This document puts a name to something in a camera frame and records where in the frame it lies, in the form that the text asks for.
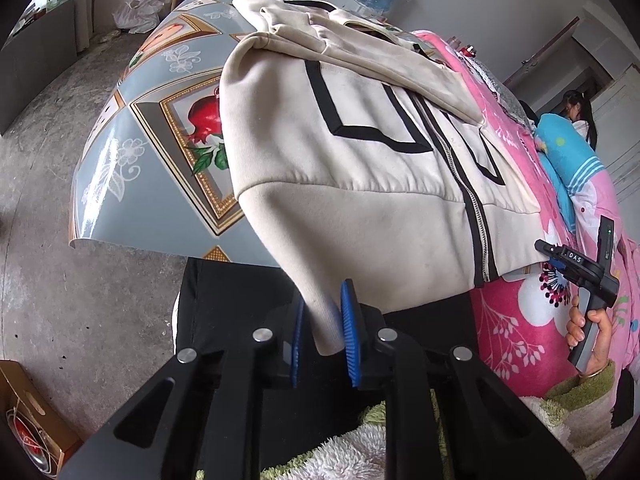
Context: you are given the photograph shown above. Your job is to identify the blue patterned bed mat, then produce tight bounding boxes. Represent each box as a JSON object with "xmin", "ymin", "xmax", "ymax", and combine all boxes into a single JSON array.
[{"xmin": 70, "ymin": 0, "xmax": 273, "ymax": 266}]

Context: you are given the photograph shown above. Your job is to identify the grey lace pillow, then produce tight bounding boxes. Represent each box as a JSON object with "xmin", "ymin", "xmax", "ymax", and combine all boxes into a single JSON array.
[{"xmin": 464, "ymin": 58, "xmax": 535, "ymax": 133}]

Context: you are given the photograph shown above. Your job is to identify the dark grey cabinet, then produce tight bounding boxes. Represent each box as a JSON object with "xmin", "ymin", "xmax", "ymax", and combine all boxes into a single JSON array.
[{"xmin": 0, "ymin": 0, "xmax": 77, "ymax": 134}]

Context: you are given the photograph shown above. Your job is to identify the open cardboard box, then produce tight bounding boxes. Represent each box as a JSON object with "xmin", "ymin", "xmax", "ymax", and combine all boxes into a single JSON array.
[{"xmin": 1, "ymin": 360, "xmax": 82, "ymax": 479}]

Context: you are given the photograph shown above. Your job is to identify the black trousers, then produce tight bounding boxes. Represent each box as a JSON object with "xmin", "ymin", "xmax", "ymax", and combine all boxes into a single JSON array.
[{"xmin": 171, "ymin": 257, "xmax": 482, "ymax": 470}]

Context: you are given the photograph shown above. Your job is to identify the white plastic bag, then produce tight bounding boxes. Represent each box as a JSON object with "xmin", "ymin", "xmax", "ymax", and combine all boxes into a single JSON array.
[{"xmin": 113, "ymin": 0, "xmax": 171, "ymax": 34}]

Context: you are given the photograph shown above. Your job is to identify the pink floral blanket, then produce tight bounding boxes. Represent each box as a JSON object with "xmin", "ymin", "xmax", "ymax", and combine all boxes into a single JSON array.
[{"xmin": 416, "ymin": 30, "xmax": 639, "ymax": 396}]

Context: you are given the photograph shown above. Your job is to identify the woman with dark hair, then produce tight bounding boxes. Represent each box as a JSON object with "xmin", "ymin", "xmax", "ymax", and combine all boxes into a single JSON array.
[{"xmin": 563, "ymin": 90, "xmax": 598, "ymax": 151}]

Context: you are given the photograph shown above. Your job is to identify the cream jacket black trim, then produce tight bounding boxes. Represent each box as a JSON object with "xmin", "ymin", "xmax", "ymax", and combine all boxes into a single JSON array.
[{"xmin": 219, "ymin": 0, "xmax": 539, "ymax": 355}]

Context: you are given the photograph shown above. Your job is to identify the green white fluffy sleeve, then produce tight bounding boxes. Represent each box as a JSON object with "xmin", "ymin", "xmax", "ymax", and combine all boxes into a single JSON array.
[{"xmin": 260, "ymin": 362, "xmax": 628, "ymax": 479}]

